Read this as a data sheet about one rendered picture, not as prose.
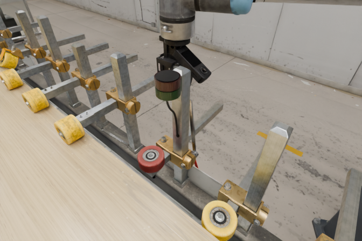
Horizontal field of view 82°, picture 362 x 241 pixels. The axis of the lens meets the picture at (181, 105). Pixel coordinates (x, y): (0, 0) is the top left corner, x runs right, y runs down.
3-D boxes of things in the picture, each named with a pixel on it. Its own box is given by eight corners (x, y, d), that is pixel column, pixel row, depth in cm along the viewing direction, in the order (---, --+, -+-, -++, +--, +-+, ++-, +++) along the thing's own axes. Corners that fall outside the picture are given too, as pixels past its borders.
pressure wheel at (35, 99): (35, 83, 77) (48, 99, 76) (38, 94, 83) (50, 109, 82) (18, 90, 73) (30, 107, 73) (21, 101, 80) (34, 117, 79)
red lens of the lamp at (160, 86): (166, 75, 51) (166, 67, 50) (186, 83, 48) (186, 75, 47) (149, 85, 48) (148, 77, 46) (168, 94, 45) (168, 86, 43)
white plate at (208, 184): (166, 162, 85) (164, 146, 78) (222, 201, 71) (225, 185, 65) (165, 163, 84) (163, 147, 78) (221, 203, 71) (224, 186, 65)
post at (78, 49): (105, 130, 109) (78, 40, 80) (110, 133, 107) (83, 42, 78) (100, 134, 107) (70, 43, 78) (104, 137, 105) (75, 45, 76)
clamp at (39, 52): (38, 50, 121) (34, 42, 118) (48, 56, 114) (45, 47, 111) (26, 54, 117) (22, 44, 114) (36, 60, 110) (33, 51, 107)
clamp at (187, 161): (166, 143, 77) (165, 134, 74) (195, 162, 70) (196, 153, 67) (155, 153, 73) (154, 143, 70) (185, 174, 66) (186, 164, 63)
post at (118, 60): (137, 150, 95) (118, 49, 66) (143, 154, 93) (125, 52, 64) (131, 155, 93) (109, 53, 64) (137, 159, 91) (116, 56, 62)
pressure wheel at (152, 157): (153, 162, 73) (151, 140, 66) (171, 175, 69) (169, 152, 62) (136, 178, 68) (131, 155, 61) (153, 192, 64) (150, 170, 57)
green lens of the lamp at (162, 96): (167, 84, 53) (166, 76, 52) (186, 92, 50) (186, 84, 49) (150, 94, 49) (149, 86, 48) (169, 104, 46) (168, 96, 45)
